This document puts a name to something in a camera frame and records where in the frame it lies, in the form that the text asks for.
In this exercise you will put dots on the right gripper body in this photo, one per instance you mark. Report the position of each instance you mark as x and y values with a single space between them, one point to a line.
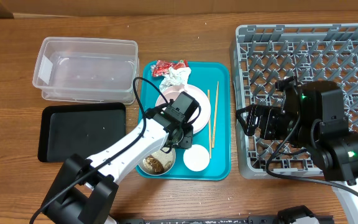
275 124

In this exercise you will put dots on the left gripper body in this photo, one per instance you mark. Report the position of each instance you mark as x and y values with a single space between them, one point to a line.
185 139

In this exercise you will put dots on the grey bowl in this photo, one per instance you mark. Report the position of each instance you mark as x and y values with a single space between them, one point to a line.
166 156

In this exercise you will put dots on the pink plate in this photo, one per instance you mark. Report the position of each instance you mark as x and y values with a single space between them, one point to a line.
202 99

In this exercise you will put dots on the wooden chopstick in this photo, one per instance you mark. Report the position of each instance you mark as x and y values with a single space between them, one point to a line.
209 125
215 114

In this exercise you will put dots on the white napkin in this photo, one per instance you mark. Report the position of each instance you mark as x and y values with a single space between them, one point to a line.
175 77

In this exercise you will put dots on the red snack wrapper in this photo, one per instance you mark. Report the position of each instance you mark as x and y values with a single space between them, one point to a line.
163 67

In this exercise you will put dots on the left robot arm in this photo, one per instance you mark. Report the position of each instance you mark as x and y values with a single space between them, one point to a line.
84 189

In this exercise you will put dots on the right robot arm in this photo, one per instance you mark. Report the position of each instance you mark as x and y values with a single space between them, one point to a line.
311 118

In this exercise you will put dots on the grey dishwasher rack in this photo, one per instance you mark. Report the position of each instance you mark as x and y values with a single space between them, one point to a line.
263 54

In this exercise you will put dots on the small white dish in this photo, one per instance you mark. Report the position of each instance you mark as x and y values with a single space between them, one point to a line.
196 158

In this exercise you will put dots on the teal serving tray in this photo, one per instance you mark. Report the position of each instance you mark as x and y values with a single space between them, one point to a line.
205 75

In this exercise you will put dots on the black rectangular tray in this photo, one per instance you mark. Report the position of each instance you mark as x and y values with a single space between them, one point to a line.
80 129

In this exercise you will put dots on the clear plastic storage bin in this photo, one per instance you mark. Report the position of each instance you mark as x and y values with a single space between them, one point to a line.
87 70

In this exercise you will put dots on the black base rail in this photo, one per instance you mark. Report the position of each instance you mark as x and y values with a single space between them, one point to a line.
268 219

